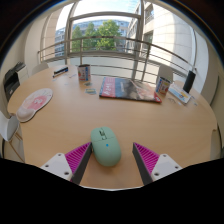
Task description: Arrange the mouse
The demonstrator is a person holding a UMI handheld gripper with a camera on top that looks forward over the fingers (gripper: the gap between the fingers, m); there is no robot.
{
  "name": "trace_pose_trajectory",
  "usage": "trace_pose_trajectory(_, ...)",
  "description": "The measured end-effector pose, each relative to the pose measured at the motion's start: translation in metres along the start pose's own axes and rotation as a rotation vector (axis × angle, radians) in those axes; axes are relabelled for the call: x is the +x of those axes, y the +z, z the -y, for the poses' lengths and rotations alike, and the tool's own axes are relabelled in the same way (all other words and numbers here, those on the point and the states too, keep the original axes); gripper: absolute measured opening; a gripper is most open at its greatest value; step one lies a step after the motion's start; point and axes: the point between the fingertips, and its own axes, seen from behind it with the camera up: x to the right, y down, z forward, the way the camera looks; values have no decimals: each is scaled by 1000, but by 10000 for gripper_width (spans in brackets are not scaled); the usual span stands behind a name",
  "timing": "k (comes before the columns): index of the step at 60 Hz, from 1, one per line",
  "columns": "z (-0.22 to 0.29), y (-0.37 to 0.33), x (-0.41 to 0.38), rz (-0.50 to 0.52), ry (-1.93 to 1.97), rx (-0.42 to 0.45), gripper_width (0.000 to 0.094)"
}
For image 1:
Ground black cylindrical bottle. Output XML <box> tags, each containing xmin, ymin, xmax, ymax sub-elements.
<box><xmin>182</xmin><ymin>69</ymin><xmax>197</xmax><ymax>94</ymax></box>

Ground white chair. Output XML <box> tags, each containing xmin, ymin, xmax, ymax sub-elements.
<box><xmin>31</xmin><ymin>62</ymin><xmax>50</xmax><ymax>76</ymax></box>
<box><xmin>156</xmin><ymin>64</ymin><xmax>175</xmax><ymax>84</ymax></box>
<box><xmin>0</xmin><ymin>110</ymin><xmax>21</xmax><ymax>143</ymax></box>

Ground blue and green sticker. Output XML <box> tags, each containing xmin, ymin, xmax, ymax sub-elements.
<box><xmin>84</xmin><ymin>87</ymin><xmax>98</xmax><ymax>96</ymax></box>

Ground printed cup with blue rim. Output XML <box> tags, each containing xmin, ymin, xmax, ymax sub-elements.
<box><xmin>155</xmin><ymin>76</ymin><xmax>173</xmax><ymax>97</ymax></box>

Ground red and blue magazine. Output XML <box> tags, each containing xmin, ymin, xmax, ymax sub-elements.
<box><xmin>98</xmin><ymin>76</ymin><xmax>163</xmax><ymax>104</ymax></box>

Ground printed cup with strawberry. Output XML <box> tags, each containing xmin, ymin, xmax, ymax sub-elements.
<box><xmin>77</xmin><ymin>64</ymin><xmax>92</xmax><ymax>82</ymax></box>

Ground metal balcony railing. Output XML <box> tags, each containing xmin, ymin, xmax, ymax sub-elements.
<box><xmin>37</xmin><ymin>35</ymin><xmax>198</xmax><ymax>82</ymax></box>

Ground mint green computer mouse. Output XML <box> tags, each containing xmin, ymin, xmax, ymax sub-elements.
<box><xmin>90</xmin><ymin>126</ymin><xmax>122</xmax><ymax>168</ymax></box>

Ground white and pink mouse pad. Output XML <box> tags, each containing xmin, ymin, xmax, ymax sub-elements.
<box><xmin>15</xmin><ymin>87</ymin><xmax>54</xmax><ymax>123</ymax></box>

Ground white and blue booklet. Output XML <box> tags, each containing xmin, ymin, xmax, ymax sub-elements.
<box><xmin>168</xmin><ymin>83</ymin><xmax>192</xmax><ymax>105</ymax></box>

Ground black whiteboard eraser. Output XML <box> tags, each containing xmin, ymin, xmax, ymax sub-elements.
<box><xmin>53</xmin><ymin>66</ymin><xmax>69</xmax><ymax>76</ymax></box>

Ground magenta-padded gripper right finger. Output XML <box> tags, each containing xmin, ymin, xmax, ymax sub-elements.
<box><xmin>132</xmin><ymin>142</ymin><xmax>183</xmax><ymax>186</ymax></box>

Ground blue whiteboard marker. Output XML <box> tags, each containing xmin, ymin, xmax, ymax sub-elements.
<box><xmin>52</xmin><ymin>71</ymin><xmax>70</xmax><ymax>79</ymax></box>

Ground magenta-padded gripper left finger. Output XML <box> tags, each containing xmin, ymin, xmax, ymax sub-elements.
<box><xmin>40</xmin><ymin>142</ymin><xmax>93</xmax><ymax>185</ymax></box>

